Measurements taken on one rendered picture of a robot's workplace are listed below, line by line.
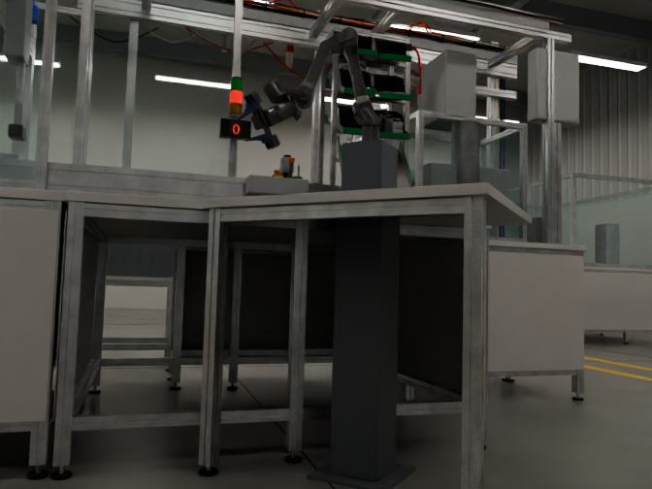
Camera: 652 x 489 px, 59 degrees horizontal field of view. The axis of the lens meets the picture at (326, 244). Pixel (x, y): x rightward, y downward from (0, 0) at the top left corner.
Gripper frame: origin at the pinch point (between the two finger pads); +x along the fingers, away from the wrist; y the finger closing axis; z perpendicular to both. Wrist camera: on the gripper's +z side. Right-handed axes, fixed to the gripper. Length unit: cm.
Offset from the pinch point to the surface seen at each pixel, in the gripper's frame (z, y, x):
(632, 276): 216, -354, -491
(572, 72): 39, -51, -226
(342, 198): -36.6, -26.8, 1.0
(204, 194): 17.8, -14.7, 17.4
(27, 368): 21, -37, 89
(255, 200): -11.0, -20.0, 13.8
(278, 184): 5.3, -21.8, -3.6
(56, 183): 30, 8, 55
